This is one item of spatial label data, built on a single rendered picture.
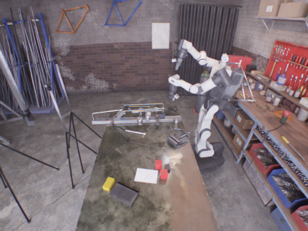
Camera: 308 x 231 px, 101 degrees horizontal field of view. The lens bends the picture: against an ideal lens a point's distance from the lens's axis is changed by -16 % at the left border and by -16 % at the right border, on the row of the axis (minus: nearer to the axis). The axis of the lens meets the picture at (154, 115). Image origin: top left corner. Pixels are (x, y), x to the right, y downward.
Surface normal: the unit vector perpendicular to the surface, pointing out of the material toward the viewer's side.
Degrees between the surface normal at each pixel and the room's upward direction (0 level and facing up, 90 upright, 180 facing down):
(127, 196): 0
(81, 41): 90
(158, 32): 90
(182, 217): 0
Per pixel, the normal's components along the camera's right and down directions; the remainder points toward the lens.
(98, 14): 0.06, 0.55
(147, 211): 0.00, -0.83
